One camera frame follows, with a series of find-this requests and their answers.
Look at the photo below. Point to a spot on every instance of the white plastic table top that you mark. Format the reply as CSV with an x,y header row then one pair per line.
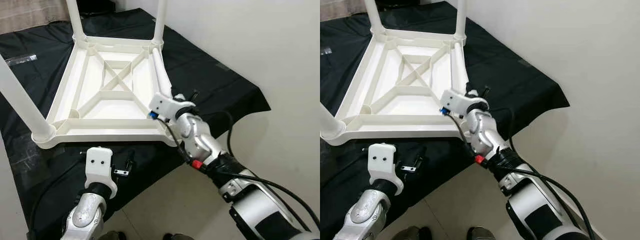
x,y
120,105
415,100

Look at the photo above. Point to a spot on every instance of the black round basin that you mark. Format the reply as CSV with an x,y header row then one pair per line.
x,y
97,5
415,3

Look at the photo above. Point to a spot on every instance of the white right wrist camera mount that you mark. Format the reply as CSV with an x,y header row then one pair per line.
x,y
167,105
457,102

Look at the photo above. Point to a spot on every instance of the grey robot left leg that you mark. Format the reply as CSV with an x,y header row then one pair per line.
x,y
112,235
410,233

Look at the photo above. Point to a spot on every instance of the clear tape patch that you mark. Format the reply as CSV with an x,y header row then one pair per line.
x,y
25,155

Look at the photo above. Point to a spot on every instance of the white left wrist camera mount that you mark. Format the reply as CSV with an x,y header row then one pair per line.
x,y
384,162
100,165

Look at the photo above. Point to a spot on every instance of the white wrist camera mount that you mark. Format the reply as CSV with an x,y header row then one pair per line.
x,y
100,165
167,105
457,102
384,162

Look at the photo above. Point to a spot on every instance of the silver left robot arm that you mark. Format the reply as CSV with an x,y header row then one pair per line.
x,y
87,215
367,215

